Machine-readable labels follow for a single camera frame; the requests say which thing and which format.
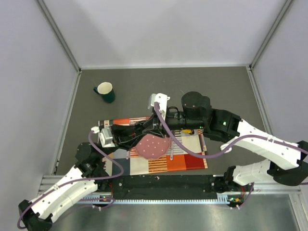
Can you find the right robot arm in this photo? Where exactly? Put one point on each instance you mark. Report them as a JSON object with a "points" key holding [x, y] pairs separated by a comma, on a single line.
{"points": [[283, 161]]}

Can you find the yellow enamel mug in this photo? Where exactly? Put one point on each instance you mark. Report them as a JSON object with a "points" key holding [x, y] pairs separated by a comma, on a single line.
{"points": [[188, 131]]}

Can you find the white earbud case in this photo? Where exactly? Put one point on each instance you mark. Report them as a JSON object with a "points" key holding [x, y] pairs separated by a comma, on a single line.
{"points": [[224, 148]]}

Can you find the dark green mug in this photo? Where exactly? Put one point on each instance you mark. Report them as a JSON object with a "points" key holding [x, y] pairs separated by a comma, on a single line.
{"points": [[106, 91]]}

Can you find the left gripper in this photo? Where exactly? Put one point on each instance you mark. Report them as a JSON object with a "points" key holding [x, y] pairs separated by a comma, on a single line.
{"points": [[120, 134]]}

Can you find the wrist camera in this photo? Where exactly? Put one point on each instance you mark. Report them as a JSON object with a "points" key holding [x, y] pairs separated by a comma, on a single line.
{"points": [[162, 100], [106, 138]]}

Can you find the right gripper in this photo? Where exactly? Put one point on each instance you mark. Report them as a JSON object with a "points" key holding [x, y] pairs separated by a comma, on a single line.
{"points": [[158, 128]]}

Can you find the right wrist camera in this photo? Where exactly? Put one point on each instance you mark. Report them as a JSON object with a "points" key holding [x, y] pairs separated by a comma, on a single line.
{"points": [[162, 100]]}

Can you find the pink dotted plate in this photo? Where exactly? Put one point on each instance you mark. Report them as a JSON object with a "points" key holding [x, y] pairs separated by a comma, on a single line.
{"points": [[152, 147]]}

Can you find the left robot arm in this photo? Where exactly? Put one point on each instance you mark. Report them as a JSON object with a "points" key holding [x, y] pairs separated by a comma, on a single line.
{"points": [[94, 166]]}

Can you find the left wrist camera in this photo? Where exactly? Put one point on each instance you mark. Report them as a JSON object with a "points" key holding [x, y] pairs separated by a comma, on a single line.
{"points": [[106, 138]]}

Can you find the colourful patchwork placemat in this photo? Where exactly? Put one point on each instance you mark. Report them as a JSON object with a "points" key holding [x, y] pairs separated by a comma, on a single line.
{"points": [[138, 165]]}

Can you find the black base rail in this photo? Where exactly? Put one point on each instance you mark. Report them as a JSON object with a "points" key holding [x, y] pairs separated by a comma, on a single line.
{"points": [[168, 187]]}

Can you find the black earbud charging case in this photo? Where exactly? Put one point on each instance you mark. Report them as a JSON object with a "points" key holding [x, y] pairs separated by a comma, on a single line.
{"points": [[138, 127]]}

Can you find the grey cable duct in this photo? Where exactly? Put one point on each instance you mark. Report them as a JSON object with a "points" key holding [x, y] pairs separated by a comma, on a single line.
{"points": [[101, 200]]}

